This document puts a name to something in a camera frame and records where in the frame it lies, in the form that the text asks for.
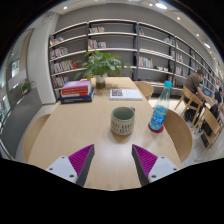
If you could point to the wooden chair right far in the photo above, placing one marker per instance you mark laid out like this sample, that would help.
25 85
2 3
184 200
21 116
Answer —
145 88

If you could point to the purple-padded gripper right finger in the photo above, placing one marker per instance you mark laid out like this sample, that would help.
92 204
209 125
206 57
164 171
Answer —
150 167

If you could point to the green patterned ceramic mug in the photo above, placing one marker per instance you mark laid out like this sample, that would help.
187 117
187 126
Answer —
122 120

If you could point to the wooden chair with black bag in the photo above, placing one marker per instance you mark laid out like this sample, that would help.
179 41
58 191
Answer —
210 126

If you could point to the wooden chair right near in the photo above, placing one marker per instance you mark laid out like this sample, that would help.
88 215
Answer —
180 134

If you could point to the seated man brown shirt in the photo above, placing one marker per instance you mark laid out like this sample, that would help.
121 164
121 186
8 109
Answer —
193 82

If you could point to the clear water bottle blue label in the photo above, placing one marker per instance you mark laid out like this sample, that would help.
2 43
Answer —
161 107

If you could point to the grey wall bookshelf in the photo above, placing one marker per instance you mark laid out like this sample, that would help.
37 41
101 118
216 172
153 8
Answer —
150 53

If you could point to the red book on stack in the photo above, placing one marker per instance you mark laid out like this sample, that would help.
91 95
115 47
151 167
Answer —
76 88

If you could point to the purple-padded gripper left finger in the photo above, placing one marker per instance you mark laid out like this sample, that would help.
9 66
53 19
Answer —
75 167

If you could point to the dark blue book under stack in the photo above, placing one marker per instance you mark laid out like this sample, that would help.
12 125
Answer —
78 99

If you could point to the small plant by window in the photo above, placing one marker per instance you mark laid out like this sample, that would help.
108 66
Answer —
26 86

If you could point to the red round coaster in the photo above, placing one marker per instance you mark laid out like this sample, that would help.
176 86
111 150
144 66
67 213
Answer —
160 130

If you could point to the white open magazine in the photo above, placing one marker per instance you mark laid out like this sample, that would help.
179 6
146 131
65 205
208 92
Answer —
125 94

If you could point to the green potted plant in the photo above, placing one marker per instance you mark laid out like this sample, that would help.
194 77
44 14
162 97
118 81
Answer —
99 64

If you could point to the wooden chair under man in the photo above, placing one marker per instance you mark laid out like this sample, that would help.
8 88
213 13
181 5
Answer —
193 103

